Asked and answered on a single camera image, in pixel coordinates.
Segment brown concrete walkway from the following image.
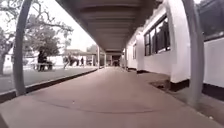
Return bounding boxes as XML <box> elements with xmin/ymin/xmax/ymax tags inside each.
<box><xmin>0</xmin><ymin>66</ymin><xmax>224</xmax><ymax>128</ymax></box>

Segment dark kerb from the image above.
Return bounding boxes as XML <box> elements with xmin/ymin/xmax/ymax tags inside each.
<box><xmin>0</xmin><ymin>68</ymin><xmax>99</xmax><ymax>104</ymax></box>

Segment low white building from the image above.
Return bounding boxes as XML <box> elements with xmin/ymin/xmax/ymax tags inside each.
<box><xmin>3</xmin><ymin>48</ymin><xmax>99</xmax><ymax>69</ymax></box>

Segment grey paved yard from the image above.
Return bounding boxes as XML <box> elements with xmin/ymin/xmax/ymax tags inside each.
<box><xmin>0</xmin><ymin>66</ymin><xmax>98</xmax><ymax>94</ymax></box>

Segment grey ground strip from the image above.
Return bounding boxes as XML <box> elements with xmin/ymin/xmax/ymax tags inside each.
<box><xmin>136</xmin><ymin>71</ymin><xmax>224</xmax><ymax>126</ymax></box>

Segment pale canopy post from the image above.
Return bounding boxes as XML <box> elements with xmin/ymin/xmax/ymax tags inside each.
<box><xmin>123</xmin><ymin>48</ymin><xmax>128</xmax><ymax>70</ymax></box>
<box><xmin>103</xmin><ymin>53</ymin><xmax>107</xmax><ymax>68</ymax></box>
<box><xmin>96</xmin><ymin>46</ymin><xmax>101</xmax><ymax>70</ymax></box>

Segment white building with dark windows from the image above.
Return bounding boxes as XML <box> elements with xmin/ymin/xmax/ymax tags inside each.
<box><xmin>124</xmin><ymin>0</ymin><xmax>224</xmax><ymax>101</ymax></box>

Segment trees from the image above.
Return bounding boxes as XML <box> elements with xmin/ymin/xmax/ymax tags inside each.
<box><xmin>0</xmin><ymin>0</ymin><xmax>74</xmax><ymax>76</ymax></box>

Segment dark round bush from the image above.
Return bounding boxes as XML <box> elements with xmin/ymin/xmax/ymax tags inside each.
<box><xmin>63</xmin><ymin>54</ymin><xmax>80</xmax><ymax>67</ymax></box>

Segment grey pole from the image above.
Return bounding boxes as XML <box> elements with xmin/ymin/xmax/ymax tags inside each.
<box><xmin>12</xmin><ymin>0</ymin><xmax>33</xmax><ymax>98</ymax></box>
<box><xmin>181</xmin><ymin>0</ymin><xmax>206</xmax><ymax>108</ymax></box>

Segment group of people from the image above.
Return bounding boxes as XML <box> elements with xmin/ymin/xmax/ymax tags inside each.
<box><xmin>35</xmin><ymin>49</ymin><xmax>54</xmax><ymax>72</ymax></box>

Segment walkway canopy roof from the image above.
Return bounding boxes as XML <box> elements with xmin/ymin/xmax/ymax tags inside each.
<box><xmin>54</xmin><ymin>0</ymin><xmax>164</xmax><ymax>54</ymax></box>

